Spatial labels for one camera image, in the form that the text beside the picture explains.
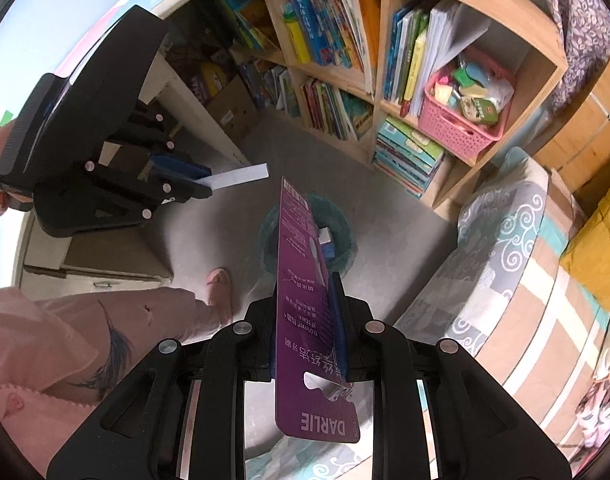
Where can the pink plastic basket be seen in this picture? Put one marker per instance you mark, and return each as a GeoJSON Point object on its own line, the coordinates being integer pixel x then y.
{"type": "Point", "coordinates": [450, 120]}

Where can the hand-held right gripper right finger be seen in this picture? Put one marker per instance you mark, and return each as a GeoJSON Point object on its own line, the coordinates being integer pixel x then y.
{"type": "Point", "coordinates": [337, 320]}

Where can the pile of children's books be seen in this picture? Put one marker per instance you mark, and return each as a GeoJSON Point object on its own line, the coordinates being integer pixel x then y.
{"type": "Point", "coordinates": [250, 15]}

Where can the wooden cabinet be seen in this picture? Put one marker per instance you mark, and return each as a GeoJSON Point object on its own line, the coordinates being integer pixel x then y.
{"type": "Point", "coordinates": [585, 130]}

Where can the row of colourful thin books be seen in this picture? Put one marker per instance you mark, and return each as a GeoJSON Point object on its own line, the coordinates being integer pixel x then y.
{"type": "Point", "coordinates": [330, 107]}

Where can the brown cardboard box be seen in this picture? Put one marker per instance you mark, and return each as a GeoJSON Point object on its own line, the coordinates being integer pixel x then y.
{"type": "Point", "coordinates": [232, 110]}

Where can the purple toothpaste box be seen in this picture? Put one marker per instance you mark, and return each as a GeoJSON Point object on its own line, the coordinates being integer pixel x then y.
{"type": "Point", "coordinates": [297, 310]}

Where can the floral printed blanket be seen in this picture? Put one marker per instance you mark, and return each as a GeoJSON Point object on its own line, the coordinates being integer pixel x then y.
{"type": "Point", "coordinates": [600, 405]}

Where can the wooden bookshelf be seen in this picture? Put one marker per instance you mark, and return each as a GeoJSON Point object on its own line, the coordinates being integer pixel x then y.
{"type": "Point", "coordinates": [485, 5]}

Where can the row of blue books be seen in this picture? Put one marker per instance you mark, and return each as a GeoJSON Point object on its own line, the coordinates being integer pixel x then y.
{"type": "Point", "coordinates": [325, 25]}

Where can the trash bin with teal bag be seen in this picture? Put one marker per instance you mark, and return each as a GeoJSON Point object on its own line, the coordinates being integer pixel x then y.
{"type": "Point", "coordinates": [345, 245]}

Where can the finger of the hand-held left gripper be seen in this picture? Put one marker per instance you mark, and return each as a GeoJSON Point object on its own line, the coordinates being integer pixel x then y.
{"type": "Point", "coordinates": [185, 191]}
{"type": "Point", "coordinates": [180, 166]}

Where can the row of white green books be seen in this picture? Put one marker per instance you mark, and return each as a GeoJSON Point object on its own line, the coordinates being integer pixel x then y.
{"type": "Point", "coordinates": [435, 45]}

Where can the dark printed box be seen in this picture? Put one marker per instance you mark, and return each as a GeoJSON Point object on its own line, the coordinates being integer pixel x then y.
{"type": "Point", "coordinates": [207, 80]}

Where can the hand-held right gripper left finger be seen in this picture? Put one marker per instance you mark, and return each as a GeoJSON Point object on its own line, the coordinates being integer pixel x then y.
{"type": "Point", "coordinates": [257, 320]}

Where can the patchwork printed bed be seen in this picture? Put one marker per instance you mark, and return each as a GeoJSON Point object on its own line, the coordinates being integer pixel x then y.
{"type": "Point", "coordinates": [500, 210]}

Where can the yellow pillow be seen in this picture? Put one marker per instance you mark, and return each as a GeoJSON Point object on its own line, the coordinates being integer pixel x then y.
{"type": "Point", "coordinates": [600, 255]}

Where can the pink slipper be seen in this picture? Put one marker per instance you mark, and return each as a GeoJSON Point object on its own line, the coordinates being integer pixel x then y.
{"type": "Point", "coordinates": [218, 285]}

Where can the purple floral cloth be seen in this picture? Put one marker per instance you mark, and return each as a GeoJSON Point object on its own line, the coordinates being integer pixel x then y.
{"type": "Point", "coordinates": [580, 15]}

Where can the pile of small packets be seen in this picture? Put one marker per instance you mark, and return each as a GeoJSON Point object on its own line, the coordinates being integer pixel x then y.
{"type": "Point", "coordinates": [480, 90]}

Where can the small blue white box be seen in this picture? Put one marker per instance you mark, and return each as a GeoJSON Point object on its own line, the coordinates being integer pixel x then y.
{"type": "Point", "coordinates": [326, 247]}

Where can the white paper strip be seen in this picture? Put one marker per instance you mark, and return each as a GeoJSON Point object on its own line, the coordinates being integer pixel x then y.
{"type": "Point", "coordinates": [240, 176]}

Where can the stack of lying books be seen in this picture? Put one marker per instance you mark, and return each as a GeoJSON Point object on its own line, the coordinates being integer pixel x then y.
{"type": "Point", "coordinates": [405, 155]}

